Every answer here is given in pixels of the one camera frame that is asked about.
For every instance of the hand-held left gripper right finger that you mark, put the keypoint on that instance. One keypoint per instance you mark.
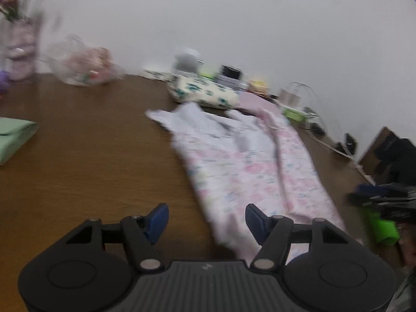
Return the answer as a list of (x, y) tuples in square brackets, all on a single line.
[(255, 221)]

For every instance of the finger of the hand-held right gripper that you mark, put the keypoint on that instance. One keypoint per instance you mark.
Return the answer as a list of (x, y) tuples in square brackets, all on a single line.
[(365, 195)]

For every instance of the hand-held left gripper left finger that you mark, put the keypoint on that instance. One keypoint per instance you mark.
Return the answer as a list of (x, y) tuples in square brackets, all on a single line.
[(159, 221)]

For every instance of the pink floral garment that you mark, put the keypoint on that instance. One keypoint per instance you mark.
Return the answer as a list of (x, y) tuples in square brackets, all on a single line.
[(240, 172)]

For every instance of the wooden board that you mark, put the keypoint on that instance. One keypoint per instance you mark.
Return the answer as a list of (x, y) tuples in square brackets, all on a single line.
[(370, 159)]

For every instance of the black plug adapter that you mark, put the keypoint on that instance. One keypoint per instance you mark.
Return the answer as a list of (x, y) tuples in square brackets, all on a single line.
[(349, 141)]

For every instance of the pink folded cloth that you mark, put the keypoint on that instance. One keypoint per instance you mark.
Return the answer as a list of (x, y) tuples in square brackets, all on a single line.
[(256, 101)]

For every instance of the yellow plush toy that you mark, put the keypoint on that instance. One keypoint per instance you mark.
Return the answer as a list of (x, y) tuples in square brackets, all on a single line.
[(259, 86)]

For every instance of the white floral cushion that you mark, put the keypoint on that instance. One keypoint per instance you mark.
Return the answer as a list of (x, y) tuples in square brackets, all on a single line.
[(201, 92)]

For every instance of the grey and black box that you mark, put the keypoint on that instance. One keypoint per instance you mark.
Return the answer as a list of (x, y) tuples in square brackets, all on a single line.
[(230, 74)]

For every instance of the small green item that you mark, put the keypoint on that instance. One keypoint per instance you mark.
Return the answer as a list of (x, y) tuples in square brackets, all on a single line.
[(207, 74)]

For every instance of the white round device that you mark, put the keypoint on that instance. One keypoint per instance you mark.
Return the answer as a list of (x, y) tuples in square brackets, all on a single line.
[(187, 60)]

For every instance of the green fabric pouch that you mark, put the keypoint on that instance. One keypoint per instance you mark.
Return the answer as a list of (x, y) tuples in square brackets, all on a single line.
[(14, 136)]

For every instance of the clear plastic snack bag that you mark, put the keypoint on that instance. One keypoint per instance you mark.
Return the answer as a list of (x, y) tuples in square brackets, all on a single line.
[(81, 65)]

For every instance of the purple bag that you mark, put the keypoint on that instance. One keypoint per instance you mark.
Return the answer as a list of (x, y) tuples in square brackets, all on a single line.
[(4, 83)]

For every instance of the patterned flower vase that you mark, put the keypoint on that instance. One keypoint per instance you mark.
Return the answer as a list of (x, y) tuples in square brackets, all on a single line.
[(21, 48)]

